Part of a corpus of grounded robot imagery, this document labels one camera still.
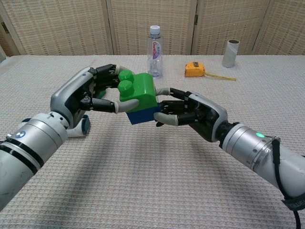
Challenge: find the woven folding screen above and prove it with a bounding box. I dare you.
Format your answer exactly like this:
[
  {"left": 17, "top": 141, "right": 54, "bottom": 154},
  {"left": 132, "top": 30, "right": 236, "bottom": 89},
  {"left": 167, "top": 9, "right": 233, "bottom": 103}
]
[{"left": 0, "top": 0, "right": 305, "bottom": 58}]

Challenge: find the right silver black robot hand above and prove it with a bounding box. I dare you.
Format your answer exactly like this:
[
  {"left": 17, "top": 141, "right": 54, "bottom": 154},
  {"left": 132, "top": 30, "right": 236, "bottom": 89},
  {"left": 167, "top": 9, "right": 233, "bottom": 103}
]
[{"left": 153, "top": 87, "right": 228, "bottom": 143}]

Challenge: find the green toy brick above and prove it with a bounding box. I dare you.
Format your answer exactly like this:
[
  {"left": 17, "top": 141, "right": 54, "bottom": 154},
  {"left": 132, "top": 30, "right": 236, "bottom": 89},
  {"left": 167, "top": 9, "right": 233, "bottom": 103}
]
[{"left": 118, "top": 70, "right": 162, "bottom": 125}]

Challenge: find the clear plastic water bottle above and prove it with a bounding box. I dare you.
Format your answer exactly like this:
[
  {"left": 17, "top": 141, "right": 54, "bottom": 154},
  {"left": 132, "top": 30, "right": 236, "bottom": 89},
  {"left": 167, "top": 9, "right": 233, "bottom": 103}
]
[{"left": 147, "top": 25, "right": 163, "bottom": 79}]

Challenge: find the cardboard paper tube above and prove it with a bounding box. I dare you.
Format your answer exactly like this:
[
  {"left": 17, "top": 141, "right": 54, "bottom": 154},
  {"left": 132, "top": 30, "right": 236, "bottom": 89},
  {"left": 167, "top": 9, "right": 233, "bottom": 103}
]
[{"left": 222, "top": 39, "right": 240, "bottom": 68}]

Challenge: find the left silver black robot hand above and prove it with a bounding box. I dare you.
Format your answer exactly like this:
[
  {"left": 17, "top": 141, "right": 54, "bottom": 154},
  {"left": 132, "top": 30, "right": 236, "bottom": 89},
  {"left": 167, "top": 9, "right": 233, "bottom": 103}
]
[{"left": 50, "top": 63, "right": 140, "bottom": 131}]

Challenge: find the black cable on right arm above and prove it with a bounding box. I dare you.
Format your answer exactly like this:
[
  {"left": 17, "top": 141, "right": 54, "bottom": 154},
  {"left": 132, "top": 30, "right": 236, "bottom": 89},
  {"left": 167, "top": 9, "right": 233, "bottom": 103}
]
[{"left": 271, "top": 135, "right": 305, "bottom": 229}]

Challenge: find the yellow tape measure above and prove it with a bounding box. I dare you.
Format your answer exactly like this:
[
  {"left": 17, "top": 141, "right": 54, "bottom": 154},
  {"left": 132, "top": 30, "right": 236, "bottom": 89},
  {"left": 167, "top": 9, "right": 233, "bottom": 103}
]
[{"left": 184, "top": 61, "right": 237, "bottom": 81}]

